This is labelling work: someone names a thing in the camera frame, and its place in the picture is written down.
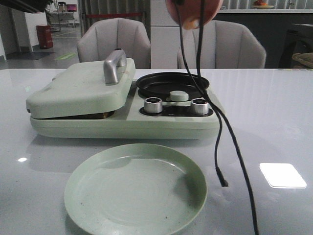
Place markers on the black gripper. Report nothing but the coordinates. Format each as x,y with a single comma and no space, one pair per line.
28,6

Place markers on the mint green breakfast maker lid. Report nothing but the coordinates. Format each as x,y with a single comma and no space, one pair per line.
81,90

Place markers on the pink plastic bowl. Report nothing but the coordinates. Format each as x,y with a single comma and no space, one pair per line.
180,10

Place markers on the mint green breakfast maker base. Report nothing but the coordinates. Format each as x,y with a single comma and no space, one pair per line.
132,122

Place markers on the red trash bin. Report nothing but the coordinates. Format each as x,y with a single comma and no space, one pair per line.
44,36

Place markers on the grey upholstered left chair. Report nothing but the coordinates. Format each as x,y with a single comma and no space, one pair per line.
104,36

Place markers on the grey upholstered chair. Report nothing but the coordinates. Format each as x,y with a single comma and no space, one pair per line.
228,45
104,36

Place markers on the white cabinet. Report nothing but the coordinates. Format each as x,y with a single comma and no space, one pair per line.
165,40

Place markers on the black round frying pan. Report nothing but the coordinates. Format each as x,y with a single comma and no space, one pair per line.
162,83

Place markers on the silver left control knob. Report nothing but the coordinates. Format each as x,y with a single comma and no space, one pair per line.
153,105

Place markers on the silver control knob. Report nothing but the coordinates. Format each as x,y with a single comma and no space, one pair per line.
199,106
153,105

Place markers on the silver right control knob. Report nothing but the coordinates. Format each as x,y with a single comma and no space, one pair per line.
199,106

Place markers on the grey upholstered right chair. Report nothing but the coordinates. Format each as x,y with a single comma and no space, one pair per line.
228,45

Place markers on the mint green round plate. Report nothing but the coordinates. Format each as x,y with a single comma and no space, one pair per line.
136,189

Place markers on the fruit bowl on counter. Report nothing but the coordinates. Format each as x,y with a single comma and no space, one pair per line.
260,4

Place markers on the dark grey counter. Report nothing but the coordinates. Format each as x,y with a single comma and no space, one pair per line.
281,33

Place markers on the silver lid handle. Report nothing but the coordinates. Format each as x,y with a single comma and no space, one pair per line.
115,60

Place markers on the mint green pan handle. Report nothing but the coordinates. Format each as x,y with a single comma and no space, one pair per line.
177,96

